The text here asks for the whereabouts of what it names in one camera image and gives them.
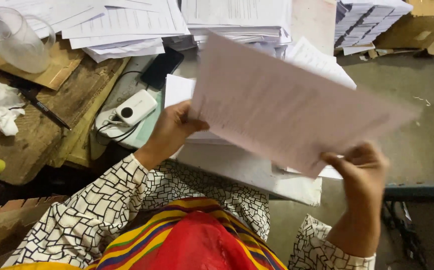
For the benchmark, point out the corrugated cardboard carton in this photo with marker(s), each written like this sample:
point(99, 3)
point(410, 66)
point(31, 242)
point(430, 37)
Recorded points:
point(3, 225)

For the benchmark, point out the pink printed paper sheet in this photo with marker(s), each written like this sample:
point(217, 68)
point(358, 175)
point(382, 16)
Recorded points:
point(292, 112)

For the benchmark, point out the white flat device box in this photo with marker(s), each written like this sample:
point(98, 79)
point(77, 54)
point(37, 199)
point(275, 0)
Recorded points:
point(126, 97)

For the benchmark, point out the striped red yellow scarf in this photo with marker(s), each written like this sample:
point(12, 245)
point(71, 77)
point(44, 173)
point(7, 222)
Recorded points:
point(187, 240)

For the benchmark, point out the person's right hand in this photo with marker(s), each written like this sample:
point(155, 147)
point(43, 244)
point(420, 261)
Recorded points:
point(363, 187)

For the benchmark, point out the crumpled white tissue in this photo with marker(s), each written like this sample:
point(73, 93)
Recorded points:
point(2, 107)

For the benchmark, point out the person's left hand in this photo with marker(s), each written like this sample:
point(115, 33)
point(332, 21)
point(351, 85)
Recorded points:
point(168, 131)

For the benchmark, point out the white paper stack on table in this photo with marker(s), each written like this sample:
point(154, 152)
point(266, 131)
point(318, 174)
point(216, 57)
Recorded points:
point(239, 168)

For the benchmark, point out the black pen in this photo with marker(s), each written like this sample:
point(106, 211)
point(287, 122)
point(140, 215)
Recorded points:
point(40, 107)

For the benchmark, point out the clear plastic jug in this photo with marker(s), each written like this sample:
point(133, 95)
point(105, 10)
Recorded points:
point(10, 37)

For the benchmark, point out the flattened brown cardboard sheets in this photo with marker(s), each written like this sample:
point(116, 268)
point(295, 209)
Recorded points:
point(48, 112)

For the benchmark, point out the stack of white paper bundles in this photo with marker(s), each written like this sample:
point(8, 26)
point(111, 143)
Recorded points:
point(367, 20)

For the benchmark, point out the white power bank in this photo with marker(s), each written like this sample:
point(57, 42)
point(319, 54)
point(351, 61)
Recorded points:
point(136, 107)

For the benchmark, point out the white printed paper sheet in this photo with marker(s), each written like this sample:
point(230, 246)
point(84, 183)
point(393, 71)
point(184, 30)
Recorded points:
point(318, 63)

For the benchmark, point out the heap of white printed papers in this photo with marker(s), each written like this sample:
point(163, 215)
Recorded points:
point(126, 22)

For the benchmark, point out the brown cardboard box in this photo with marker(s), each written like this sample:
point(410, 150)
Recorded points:
point(415, 28)

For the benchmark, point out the blue metal table frame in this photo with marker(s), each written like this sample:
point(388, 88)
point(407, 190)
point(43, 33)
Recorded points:
point(419, 191)

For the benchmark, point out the black smartphone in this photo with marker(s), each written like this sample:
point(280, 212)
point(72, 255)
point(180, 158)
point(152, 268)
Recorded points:
point(161, 67)

